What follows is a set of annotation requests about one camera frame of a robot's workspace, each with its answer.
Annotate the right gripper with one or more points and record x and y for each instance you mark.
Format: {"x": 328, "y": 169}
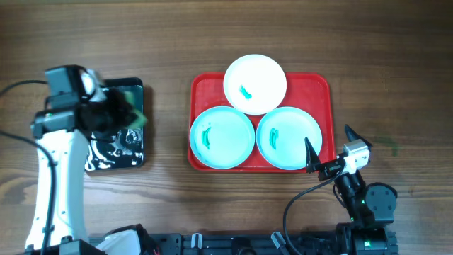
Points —
{"x": 328, "y": 168}

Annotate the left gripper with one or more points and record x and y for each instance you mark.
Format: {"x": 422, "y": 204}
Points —
{"x": 119, "y": 110}

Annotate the green yellow sponge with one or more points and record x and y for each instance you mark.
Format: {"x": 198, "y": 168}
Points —
{"x": 137, "y": 118}

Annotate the white round plate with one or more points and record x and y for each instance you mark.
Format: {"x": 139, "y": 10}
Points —
{"x": 255, "y": 84}

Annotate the light blue plate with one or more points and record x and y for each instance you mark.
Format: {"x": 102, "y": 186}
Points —
{"x": 281, "y": 134}
{"x": 222, "y": 137}

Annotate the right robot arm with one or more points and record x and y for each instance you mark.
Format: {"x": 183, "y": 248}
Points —
{"x": 370, "y": 206}

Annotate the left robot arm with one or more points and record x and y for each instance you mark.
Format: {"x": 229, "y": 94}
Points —
{"x": 74, "y": 136}

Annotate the black water tray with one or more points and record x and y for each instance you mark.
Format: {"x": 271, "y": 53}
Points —
{"x": 124, "y": 149}

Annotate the red plastic tray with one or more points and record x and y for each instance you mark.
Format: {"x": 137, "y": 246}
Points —
{"x": 307, "y": 91}

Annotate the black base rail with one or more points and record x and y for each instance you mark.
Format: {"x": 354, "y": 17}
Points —
{"x": 247, "y": 244}

